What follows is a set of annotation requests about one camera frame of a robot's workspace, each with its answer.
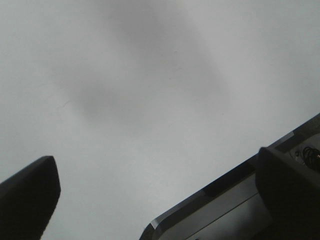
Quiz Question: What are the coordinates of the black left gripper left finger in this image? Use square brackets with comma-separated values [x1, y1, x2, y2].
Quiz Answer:
[0, 156, 61, 240]

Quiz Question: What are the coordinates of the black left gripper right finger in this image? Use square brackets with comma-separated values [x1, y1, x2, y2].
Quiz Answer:
[255, 147, 320, 240]

